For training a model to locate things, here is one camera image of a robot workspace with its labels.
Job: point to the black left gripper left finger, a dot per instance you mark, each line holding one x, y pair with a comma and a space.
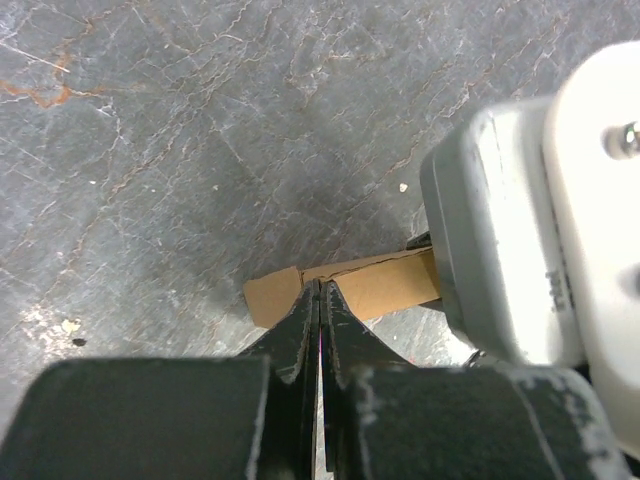
287, 447

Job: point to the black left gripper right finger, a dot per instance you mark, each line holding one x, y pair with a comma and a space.
350, 356

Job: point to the brown cardboard box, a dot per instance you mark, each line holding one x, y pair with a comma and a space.
372, 286

